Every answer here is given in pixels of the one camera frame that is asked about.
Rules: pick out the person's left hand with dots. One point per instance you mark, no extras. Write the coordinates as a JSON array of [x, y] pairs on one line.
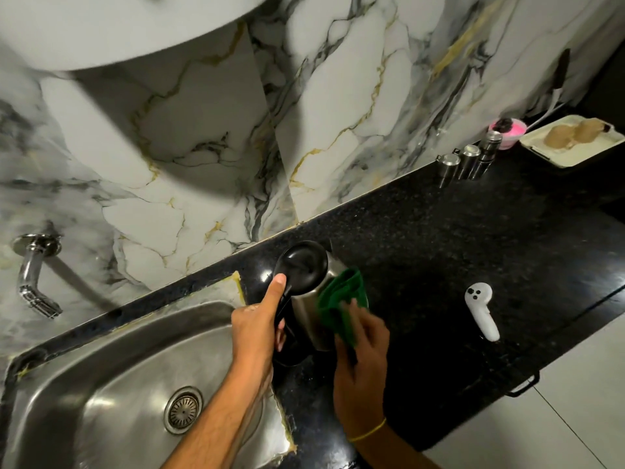
[[254, 332]]

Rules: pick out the person's right hand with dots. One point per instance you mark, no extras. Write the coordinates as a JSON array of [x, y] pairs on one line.
[[361, 380]]

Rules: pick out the green cloth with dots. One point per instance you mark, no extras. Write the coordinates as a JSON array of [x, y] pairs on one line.
[[339, 300]]

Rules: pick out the chrome wall tap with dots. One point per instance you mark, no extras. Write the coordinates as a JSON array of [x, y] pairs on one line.
[[31, 273]]

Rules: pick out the person's left forearm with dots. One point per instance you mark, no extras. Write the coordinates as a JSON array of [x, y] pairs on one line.
[[219, 424]]

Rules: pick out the yellow wrist band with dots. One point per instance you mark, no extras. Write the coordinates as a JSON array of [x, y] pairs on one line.
[[366, 433]]

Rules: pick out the round sink drain strainer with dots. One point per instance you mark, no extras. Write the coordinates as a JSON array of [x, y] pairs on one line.
[[183, 410]]

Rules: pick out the white handheld controller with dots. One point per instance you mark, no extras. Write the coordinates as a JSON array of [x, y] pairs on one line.
[[483, 312]]

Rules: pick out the stainless steel sink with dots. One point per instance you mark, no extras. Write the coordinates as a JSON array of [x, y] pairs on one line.
[[97, 395]]

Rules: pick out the short steel canister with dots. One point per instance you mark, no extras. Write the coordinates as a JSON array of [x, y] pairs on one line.
[[447, 168]]

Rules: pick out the medium steel canister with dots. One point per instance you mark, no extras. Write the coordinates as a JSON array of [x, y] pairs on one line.
[[469, 161]]

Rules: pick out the pink round container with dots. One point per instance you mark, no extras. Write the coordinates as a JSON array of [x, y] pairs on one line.
[[510, 136]]

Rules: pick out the brown cup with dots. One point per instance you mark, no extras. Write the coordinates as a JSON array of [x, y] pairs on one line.
[[591, 130], [559, 136]]

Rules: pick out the cream rectangular tray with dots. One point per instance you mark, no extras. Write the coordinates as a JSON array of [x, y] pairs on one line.
[[586, 151]]

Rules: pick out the white round fixture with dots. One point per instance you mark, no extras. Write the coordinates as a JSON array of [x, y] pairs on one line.
[[122, 29]]

